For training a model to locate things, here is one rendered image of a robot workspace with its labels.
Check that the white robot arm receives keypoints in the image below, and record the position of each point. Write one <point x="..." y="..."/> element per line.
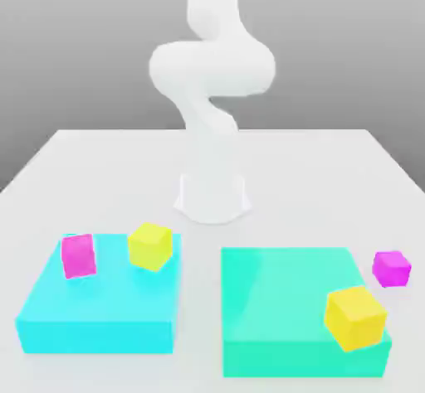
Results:
<point x="212" y="68"/>

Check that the small lime yellow cube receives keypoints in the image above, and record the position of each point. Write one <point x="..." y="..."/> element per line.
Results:
<point x="149" y="247"/>

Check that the small pink cube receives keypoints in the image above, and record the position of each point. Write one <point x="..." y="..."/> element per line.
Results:
<point x="79" y="256"/>

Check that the small golden yellow cube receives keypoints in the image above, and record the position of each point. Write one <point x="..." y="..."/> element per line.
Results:
<point x="355" y="318"/>

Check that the small magenta cube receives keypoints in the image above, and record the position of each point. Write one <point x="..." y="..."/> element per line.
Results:
<point x="391" y="268"/>

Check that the large teal box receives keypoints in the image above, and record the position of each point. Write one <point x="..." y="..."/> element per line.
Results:
<point x="282" y="300"/>

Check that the large cyan box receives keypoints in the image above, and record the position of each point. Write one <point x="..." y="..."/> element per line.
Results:
<point x="99" y="306"/>

